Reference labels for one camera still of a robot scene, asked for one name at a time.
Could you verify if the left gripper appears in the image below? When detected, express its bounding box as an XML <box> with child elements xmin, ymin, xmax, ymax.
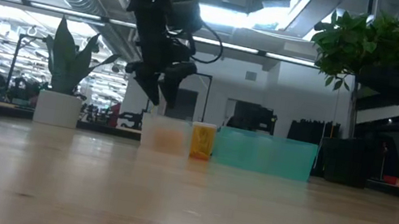
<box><xmin>118</xmin><ymin>9</ymin><xmax>207</xmax><ymax>114</ymax></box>

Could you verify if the clear plastic bin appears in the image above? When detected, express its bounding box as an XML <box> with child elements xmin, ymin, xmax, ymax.
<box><xmin>136</xmin><ymin>111</ymin><xmax>199</xmax><ymax>157</ymax></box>

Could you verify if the teal plastic bin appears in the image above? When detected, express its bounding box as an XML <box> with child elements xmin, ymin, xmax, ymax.
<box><xmin>209</xmin><ymin>125</ymin><xmax>320</xmax><ymax>185</ymax></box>

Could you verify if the leafy green tree plant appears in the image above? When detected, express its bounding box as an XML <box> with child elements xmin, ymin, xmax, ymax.
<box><xmin>294</xmin><ymin>0</ymin><xmax>399</xmax><ymax>148</ymax></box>

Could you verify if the long linear light bar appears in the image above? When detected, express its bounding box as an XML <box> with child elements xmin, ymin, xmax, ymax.
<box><xmin>0</xmin><ymin>0</ymin><xmax>320</xmax><ymax>69</ymax></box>

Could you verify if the black equipment row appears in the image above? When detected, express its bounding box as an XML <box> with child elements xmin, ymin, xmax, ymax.
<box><xmin>287</xmin><ymin>114</ymin><xmax>343</xmax><ymax>149</ymax></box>

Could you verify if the black plant pot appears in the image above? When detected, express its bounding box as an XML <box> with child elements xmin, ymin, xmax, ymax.
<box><xmin>314</xmin><ymin>132</ymin><xmax>378</xmax><ymax>191</ymax></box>

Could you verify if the dark flat screen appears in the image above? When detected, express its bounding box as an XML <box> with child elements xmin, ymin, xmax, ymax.
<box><xmin>230</xmin><ymin>99</ymin><xmax>280</xmax><ymax>137</ymax></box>

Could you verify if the green snake plant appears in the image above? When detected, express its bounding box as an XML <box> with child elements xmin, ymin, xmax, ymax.
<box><xmin>33</xmin><ymin>13</ymin><xmax>126</xmax><ymax>104</ymax></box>

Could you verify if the red box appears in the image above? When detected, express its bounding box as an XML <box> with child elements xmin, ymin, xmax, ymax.
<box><xmin>381</xmin><ymin>174</ymin><xmax>399</xmax><ymax>187</ymax></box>

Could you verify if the white plant pot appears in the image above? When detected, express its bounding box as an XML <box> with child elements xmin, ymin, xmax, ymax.
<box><xmin>31</xmin><ymin>88</ymin><xmax>84</xmax><ymax>131</ymax></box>

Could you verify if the neighbouring rig gantry frame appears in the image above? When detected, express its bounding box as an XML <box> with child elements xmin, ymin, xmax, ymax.
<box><xmin>4</xmin><ymin>32</ymin><xmax>49</xmax><ymax>101</ymax></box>
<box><xmin>181</xmin><ymin>69</ymin><xmax>214</xmax><ymax>124</ymax></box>

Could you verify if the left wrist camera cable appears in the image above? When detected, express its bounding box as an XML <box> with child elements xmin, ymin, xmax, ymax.
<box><xmin>183</xmin><ymin>18</ymin><xmax>229</xmax><ymax>68</ymax></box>

